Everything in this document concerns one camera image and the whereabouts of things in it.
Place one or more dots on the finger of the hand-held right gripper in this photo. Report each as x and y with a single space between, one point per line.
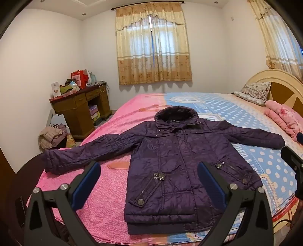
289 155

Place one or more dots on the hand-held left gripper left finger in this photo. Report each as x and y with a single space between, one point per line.
86 186

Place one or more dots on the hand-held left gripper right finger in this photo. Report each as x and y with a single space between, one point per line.
211 186

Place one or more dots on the purple quilted jacket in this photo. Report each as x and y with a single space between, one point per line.
170 165

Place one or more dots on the pile of clothes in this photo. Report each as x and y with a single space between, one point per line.
52 138

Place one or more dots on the folded pink quilt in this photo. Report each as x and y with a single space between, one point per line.
284 118

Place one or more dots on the yellow printed bag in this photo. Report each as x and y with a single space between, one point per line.
70 141

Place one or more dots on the cream wooden headboard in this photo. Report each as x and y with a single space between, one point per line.
281 88

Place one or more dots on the blue polka dot blanket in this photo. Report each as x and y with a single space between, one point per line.
236 113

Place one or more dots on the dark wooden bed footboard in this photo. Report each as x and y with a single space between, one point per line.
19 184

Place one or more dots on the patterned pillow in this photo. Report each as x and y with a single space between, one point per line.
254 92

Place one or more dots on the white paper bag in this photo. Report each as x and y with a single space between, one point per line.
58 120

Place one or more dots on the stack of boxes in desk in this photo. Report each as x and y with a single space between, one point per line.
94 113

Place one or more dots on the brown wooden desk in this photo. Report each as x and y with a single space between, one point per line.
80 111

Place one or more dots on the white printed box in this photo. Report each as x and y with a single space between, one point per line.
56 89

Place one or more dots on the red gift box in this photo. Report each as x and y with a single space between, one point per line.
79 78

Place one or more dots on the green bottle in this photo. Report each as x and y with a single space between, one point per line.
92 77

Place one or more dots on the beige patterned side curtain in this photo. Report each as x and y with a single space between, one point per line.
274 35

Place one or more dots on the beige patterned window curtain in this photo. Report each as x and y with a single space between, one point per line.
153 47

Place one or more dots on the dark curtain rod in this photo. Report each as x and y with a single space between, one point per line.
123 7

